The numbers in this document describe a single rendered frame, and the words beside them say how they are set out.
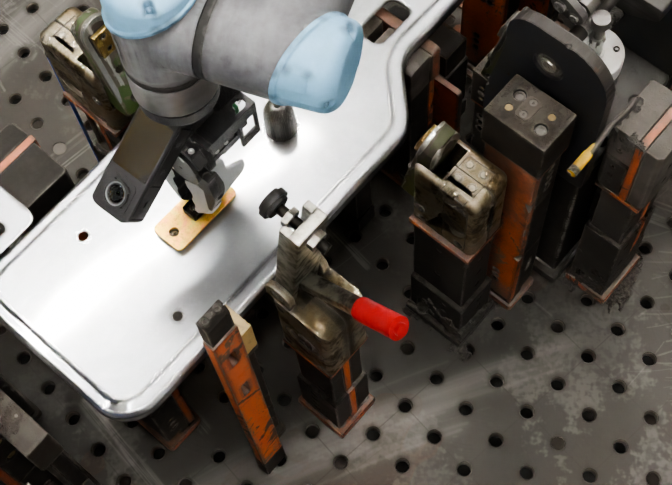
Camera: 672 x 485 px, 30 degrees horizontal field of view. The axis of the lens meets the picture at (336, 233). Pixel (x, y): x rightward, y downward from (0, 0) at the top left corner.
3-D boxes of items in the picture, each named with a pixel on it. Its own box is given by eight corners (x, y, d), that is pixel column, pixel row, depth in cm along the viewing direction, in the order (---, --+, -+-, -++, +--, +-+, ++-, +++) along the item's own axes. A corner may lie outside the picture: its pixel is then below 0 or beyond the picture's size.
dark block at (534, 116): (488, 247, 153) (516, 70, 115) (534, 282, 151) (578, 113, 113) (462, 277, 152) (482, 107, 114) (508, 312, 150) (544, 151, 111)
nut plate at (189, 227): (210, 171, 125) (209, 165, 124) (238, 193, 124) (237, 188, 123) (152, 230, 123) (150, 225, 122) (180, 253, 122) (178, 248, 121)
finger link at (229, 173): (261, 193, 123) (247, 144, 115) (220, 235, 121) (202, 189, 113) (238, 176, 124) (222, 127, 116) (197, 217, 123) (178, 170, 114)
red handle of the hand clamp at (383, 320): (301, 249, 115) (413, 303, 103) (312, 264, 116) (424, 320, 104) (270, 281, 114) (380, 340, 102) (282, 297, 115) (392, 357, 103)
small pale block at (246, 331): (265, 409, 147) (224, 301, 113) (287, 428, 146) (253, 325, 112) (245, 432, 146) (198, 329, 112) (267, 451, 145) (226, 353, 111)
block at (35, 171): (79, 214, 158) (16, 105, 132) (141, 266, 155) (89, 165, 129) (24, 268, 155) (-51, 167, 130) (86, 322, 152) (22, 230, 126)
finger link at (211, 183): (233, 209, 117) (216, 161, 109) (222, 220, 117) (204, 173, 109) (197, 181, 119) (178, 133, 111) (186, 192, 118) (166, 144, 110)
